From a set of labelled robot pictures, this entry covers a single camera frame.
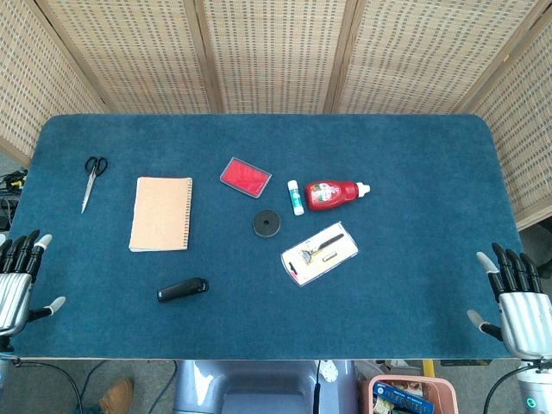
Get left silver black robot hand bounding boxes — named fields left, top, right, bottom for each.
left=0, top=229, right=66, bottom=338

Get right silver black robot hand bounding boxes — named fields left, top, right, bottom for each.
left=467, top=242, right=552, bottom=361

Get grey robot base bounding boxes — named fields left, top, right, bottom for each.
left=172, top=359, right=360, bottom=414

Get brown spiral notebook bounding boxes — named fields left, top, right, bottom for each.
left=128, top=176, right=194, bottom=254

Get black oblong device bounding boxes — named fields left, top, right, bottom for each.
left=156, top=277, right=210, bottom=304

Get pink basket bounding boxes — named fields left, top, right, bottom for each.
left=360, top=373, right=459, bottom=414

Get blue box in basket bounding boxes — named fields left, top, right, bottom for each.
left=373, top=379, right=436, bottom=414

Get brown shoe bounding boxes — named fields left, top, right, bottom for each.
left=97, top=376, right=135, bottom=414

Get packaged razor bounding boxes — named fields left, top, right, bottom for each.
left=279, top=221, right=360, bottom=288

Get red bottle with white cap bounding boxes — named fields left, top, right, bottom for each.
left=305, top=179, right=372, bottom=213

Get blue table cloth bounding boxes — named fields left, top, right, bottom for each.
left=9, top=113, right=526, bottom=361

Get white green glue stick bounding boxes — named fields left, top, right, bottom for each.
left=286, top=179, right=305, bottom=216

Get red ink pad case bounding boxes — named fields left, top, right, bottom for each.
left=219, top=156, right=273, bottom=200

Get black round disc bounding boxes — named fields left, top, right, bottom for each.
left=252, top=209, right=282, bottom=238

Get woven folding screen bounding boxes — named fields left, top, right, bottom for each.
left=0, top=0, right=552, bottom=232

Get cable bundle on floor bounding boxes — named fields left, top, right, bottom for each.
left=0, top=168, right=28, bottom=232

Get black cable on floor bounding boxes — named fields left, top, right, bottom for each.
left=11, top=360, right=179, bottom=414

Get black handled scissors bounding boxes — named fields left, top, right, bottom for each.
left=80, top=155, right=109, bottom=215

